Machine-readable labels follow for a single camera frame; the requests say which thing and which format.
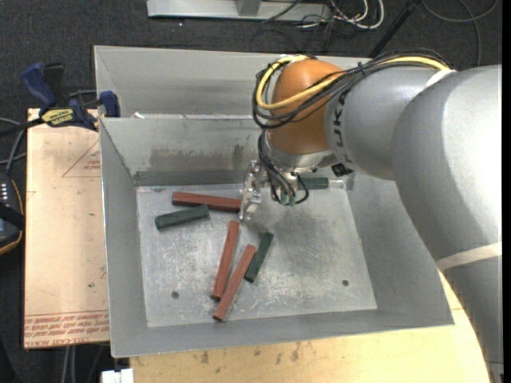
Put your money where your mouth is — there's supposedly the red-brown flat block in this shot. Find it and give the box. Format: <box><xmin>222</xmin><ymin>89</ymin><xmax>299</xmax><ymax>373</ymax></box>
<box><xmin>212</xmin><ymin>243</ymin><xmax>258</xmax><ymax>323</ymax></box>
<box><xmin>172</xmin><ymin>191</ymin><xmax>243</xmax><ymax>214</ymax></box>
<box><xmin>211</xmin><ymin>219</ymin><xmax>242</xmax><ymax>302</ymax></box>

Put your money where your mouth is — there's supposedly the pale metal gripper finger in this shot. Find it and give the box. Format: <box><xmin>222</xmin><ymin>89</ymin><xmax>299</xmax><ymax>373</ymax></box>
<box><xmin>238</xmin><ymin>189</ymin><xmax>252</xmax><ymax>220</ymax></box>
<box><xmin>243</xmin><ymin>191</ymin><xmax>263</xmax><ymax>224</ymax></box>

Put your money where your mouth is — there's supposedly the grey metal bin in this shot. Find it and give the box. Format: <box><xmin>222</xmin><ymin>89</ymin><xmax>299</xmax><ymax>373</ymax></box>
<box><xmin>93</xmin><ymin>45</ymin><xmax>455</xmax><ymax>359</ymax></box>

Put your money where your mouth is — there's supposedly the dark green flat block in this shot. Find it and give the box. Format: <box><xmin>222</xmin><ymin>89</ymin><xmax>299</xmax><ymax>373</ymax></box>
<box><xmin>244</xmin><ymin>231</ymin><xmax>275</xmax><ymax>284</ymax></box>
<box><xmin>154</xmin><ymin>204</ymin><xmax>212</xmax><ymax>231</ymax></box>
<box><xmin>299</xmin><ymin>176</ymin><xmax>331</xmax><ymax>192</ymax></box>

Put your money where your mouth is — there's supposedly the brown cardboard board, red print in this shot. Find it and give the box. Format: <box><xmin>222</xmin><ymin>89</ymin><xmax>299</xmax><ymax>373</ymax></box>
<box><xmin>23</xmin><ymin>108</ymin><xmax>111</xmax><ymax>350</ymax></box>

